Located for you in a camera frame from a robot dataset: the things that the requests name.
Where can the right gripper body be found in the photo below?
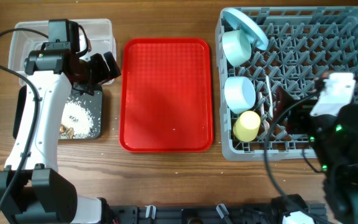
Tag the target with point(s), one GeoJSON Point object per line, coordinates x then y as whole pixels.
{"type": "Point", "coordinates": [301, 122]}

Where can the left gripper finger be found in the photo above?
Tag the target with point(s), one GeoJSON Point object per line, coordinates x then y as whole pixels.
{"type": "Point", "coordinates": [99, 69]}
{"type": "Point", "coordinates": [114, 70]}

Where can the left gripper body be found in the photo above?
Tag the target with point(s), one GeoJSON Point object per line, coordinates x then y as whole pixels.
{"type": "Point", "coordinates": [84, 80]}

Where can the white plastic fork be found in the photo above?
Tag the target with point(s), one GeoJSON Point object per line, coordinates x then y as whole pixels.
{"type": "Point", "coordinates": [270, 97]}

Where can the small light blue bowl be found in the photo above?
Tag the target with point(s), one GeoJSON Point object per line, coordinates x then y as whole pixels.
{"type": "Point", "coordinates": [239, 93]}

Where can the yellow plastic cup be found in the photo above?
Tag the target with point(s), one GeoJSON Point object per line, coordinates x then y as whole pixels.
{"type": "Point", "coordinates": [246, 127]}

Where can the food scraps and rice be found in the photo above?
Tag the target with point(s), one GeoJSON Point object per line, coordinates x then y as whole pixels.
{"type": "Point", "coordinates": [78, 122]}

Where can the green bowl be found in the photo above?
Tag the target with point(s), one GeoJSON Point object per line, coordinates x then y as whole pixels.
{"type": "Point", "coordinates": [236, 47]}

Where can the large light blue plate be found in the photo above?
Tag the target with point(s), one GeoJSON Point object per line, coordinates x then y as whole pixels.
{"type": "Point", "coordinates": [238, 20]}

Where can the white plastic spoon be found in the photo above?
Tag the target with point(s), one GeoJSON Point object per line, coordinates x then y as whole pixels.
{"type": "Point", "coordinates": [262, 111]}

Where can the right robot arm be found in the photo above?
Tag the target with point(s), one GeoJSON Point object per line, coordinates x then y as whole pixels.
{"type": "Point", "coordinates": [334, 139]}

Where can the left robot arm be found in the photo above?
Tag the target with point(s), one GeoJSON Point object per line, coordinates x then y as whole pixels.
{"type": "Point", "coordinates": [31, 188]}

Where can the black waste tray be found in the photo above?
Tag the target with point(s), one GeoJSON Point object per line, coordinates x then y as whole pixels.
{"type": "Point", "coordinates": [93, 102]}

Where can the grey dishwasher rack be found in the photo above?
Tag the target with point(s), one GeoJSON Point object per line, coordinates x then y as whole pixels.
{"type": "Point", "coordinates": [303, 43]}

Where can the clear plastic bin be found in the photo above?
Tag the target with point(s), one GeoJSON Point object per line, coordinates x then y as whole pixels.
{"type": "Point", "coordinates": [98, 31]}

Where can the red serving tray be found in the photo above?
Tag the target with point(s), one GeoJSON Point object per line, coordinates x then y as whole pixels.
{"type": "Point", "coordinates": [166, 96]}

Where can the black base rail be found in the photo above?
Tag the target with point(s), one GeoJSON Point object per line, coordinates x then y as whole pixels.
{"type": "Point", "coordinates": [219, 214]}

